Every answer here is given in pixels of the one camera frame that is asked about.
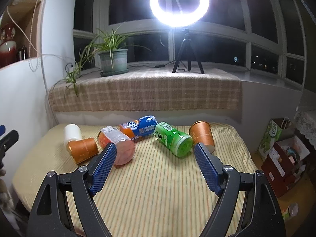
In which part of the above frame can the red white ceramic vase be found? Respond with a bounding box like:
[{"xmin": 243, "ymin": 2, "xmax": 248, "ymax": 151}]
[{"xmin": 0, "ymin": 23, "xmax": 17, "ymax": 68}]

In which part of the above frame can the black power cable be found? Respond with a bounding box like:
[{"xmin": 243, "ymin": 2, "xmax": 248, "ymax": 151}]
[{"xmin": 127, "ymin": 60, "xmax": 192, "ymax": 72}]

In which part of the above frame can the pink plastic bottle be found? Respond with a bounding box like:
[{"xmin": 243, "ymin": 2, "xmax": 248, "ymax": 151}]
[{"xmin": 98, "ymin": 126, "xmax": 135, "ymax": 166}]

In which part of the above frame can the black blue left-hand gripper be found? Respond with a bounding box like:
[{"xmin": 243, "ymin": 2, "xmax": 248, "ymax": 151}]
[{"xmin": 0, "ymin": 130, "xmax": 19, "ymax": 169}]

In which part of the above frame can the white lace cloth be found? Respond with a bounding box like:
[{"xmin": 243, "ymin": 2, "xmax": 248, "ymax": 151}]
[{"xmin": 294, "ymin": 106, "xmax": 316, "ymax": 148}]

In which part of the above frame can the beige plaid windowsill cloth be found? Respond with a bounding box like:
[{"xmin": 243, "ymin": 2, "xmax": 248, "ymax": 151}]
[{"xmin": 48, "ymin": 68, "xmax": 242, "ymax": 112}]

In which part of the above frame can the red cardboard box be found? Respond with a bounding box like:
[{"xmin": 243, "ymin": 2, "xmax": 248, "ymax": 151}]
[{"xmin": 261, "ymin": 135, "xmax": 309, "ymax": 198}]

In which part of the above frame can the blue orange drink bottle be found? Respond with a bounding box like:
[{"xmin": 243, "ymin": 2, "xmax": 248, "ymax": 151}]
[{"xmin": 119, "ymin": 115, "xmax": 157, "ymax": 140}]

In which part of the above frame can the green white paper bag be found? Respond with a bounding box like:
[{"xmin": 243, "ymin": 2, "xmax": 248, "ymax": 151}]
[{"xmin": 257, "ymin": 118, "xmax": 296, "ymax": 161}]

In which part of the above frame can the green potted spider plant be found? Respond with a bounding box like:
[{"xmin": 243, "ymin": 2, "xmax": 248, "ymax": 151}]
[{"xmin": 55, "ymin": 24, "xmax": 151, "ymax": 98}]

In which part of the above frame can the orange paper cup right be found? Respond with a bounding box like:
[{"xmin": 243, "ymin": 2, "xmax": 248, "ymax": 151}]
[{"xmin": 189, "ymin": 121, "xmax": 215, "ymax": 154}]

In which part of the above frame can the black tripod stand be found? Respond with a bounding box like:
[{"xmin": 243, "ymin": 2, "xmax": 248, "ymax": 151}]
[{"xmin": 172, "ymin": 27, "xmax": 205, "ymax": 74}]

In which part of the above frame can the glowing ring light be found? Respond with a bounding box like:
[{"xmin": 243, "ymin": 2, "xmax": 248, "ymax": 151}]
[{"xmin": 150, "ymin": 0, "xmax": 210, "ymax": 28}]

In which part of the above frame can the orange paper cup lying left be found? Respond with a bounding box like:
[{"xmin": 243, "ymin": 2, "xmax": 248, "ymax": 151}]
[{"xmin": 66, "ymin": 138, "xmax": 99, "ymax": 164}]

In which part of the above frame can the white hanging cord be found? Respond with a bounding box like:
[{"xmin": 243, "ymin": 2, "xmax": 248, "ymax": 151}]
[{"xmin": 6, "ymin": 0, "xmax": 74, "ymax": 94}]

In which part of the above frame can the wooden shelf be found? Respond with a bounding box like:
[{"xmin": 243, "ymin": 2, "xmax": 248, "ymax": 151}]
[{"xmin": 1, "ymin": 0, "xmax": 46, "ymax": 63}]

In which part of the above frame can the green tea can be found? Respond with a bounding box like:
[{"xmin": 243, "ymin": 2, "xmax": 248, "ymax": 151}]
[{"xmin": 153, "ymin": 121, "xmax": 193, "ymax": 158}]

